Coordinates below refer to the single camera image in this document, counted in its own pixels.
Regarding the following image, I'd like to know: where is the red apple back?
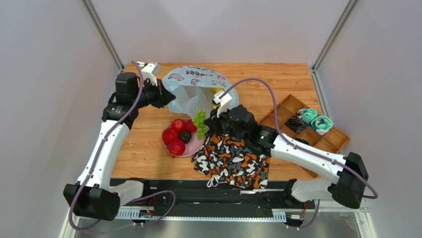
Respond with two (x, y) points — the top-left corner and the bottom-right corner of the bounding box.
(171, 119), (185, 132)

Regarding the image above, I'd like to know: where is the teal sock roll left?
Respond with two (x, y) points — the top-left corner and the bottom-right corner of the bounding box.
(297, 108), (318, 124)

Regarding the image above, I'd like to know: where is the teal white sock roll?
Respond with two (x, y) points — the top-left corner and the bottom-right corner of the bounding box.
(311, 116), (333, 136)

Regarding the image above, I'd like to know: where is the light blue plastic bag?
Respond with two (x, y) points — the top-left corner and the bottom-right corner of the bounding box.
(162, 65), (232, 118)

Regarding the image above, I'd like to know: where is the pink plate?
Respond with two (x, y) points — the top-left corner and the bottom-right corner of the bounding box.
(161, 119), (203, 157)

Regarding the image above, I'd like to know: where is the red apple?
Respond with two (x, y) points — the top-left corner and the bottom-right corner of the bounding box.
(167, 139), (186, 158)
(161, 127), (179, 145)
(171, 119), (185, 132)
(184, 119), (197, 133)

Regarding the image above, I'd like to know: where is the red apple right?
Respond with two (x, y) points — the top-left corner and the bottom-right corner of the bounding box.
(184, 119), (197, 133)

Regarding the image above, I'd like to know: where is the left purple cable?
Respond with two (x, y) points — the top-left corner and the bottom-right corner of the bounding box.
(68, 60), (176, 232)

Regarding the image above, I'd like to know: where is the red apple front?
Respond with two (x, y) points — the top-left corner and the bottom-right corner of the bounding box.
(167, 139), (186, 158)

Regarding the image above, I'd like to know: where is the green grape bunch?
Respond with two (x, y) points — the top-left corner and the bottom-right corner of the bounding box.
(192, 109), (208, 140)

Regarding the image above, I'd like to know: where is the black cable bundle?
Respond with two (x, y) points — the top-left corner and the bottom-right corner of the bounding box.
(284, 115), (311, 135)

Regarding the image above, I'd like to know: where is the camouflage patterned cloth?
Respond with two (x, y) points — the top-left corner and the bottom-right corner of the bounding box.
(191, 131), (270, 189)

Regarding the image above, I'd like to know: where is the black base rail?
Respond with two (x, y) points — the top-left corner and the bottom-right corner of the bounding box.
(116, 179), (317, 222)

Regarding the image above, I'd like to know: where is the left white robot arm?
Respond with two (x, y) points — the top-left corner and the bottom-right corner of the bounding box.
(63, 72), (175, 221)

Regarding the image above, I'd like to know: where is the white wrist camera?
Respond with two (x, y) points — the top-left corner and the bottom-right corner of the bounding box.
(141, 62), (161, 86)
(212, 90), (232, 118)

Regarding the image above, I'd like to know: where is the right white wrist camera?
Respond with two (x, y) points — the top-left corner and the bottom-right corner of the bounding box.
(212, 90), (232, 118)

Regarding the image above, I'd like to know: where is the red apple left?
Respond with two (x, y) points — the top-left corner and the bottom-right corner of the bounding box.
(161, 127), (179, 145)

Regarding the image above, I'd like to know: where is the yellow banana bunch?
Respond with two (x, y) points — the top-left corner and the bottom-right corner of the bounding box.
(209, 88), (223, 109)

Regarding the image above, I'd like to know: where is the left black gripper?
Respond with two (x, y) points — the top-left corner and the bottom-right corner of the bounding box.
(132, 78), (175, 109)

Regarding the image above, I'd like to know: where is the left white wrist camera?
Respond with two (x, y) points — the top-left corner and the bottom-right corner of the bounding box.
(141, 62), (161, 86)

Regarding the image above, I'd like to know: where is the dark purple plum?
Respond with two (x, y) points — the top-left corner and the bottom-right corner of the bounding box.
(179, 129), (192, 144)

